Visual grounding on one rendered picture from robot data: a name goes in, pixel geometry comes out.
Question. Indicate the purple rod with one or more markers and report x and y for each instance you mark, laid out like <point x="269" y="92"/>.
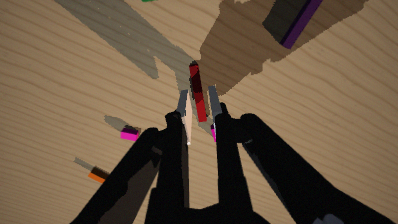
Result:
<point x="300" y="23"/>

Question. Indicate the red rod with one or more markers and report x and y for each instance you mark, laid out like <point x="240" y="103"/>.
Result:
<point x="198" y="94"/>

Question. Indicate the orange rod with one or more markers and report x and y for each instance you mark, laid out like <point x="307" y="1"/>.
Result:
<point x="97" y="175"/>

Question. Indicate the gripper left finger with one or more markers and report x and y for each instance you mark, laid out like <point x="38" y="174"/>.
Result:
<point x="120" y="197"/>

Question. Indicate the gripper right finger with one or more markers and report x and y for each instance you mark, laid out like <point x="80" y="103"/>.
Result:
<point x="305" y="193"/>

